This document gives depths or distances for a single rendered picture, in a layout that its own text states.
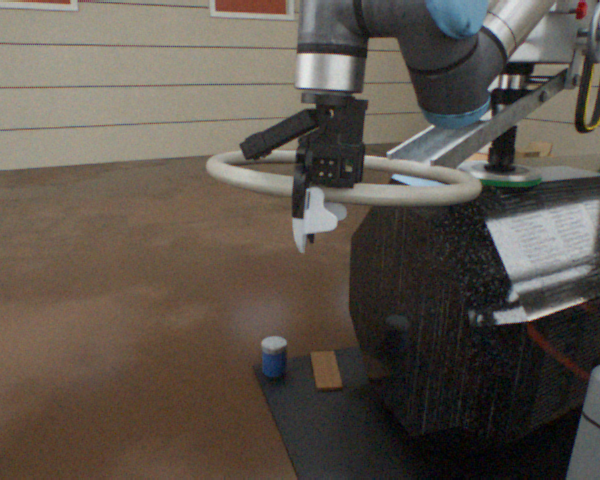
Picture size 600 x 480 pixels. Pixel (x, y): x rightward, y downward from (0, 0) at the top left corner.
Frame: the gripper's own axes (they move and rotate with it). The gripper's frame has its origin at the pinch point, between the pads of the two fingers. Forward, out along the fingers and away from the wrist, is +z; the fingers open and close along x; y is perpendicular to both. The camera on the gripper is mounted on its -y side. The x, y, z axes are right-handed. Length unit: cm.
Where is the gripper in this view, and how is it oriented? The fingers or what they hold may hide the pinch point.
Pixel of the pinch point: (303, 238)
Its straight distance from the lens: 69.5
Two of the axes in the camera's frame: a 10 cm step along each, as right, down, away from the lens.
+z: -0.6, 9.5, 3.0
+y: 9.6, 1.4, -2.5
